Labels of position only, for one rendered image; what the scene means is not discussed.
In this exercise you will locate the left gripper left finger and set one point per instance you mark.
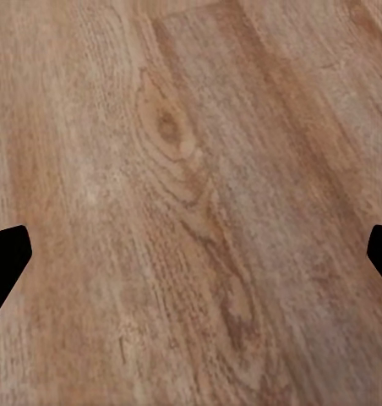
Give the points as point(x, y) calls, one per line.
point(15, 252)

